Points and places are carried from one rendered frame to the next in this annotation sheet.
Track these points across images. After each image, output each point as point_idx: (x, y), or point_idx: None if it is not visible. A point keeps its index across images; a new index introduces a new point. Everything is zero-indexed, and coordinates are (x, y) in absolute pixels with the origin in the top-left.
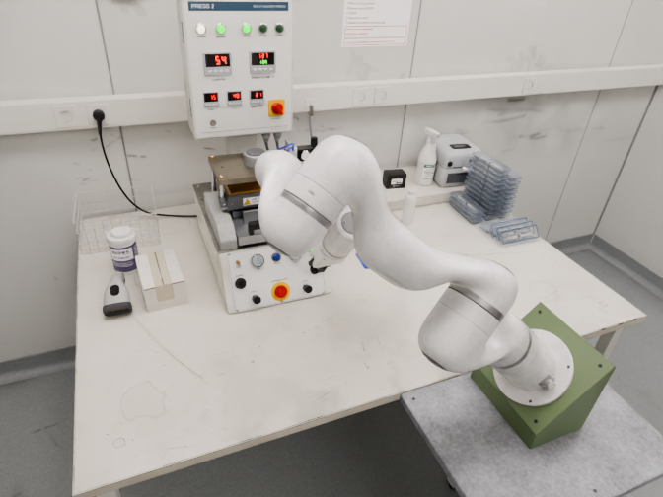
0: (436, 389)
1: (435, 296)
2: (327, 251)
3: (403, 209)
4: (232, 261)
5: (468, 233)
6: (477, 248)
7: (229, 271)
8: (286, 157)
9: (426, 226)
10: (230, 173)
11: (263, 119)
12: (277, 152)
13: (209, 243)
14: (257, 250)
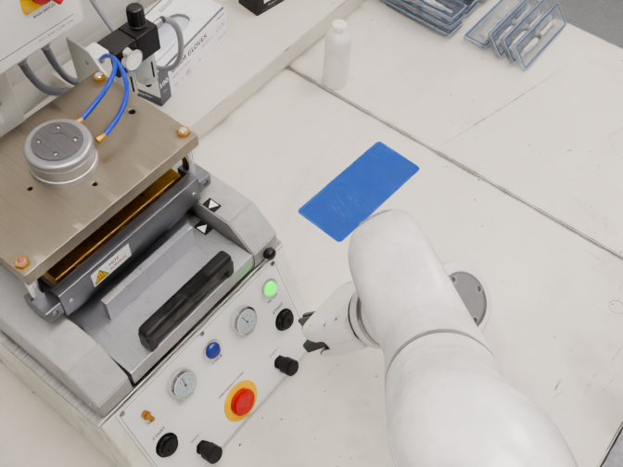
0: (621, 461)
1: (493, 247)
2: (379, 346)
3: (327, 64)
4: (134, 420)
5: (451, 62)
6: (488, 95)
7: (136, 441)
8: (546, 453)
9: (375, 76)
10: (31, 233)
11: (16, 29)
12: (507, 444)
13: (19, 367)
14: (174, 364)
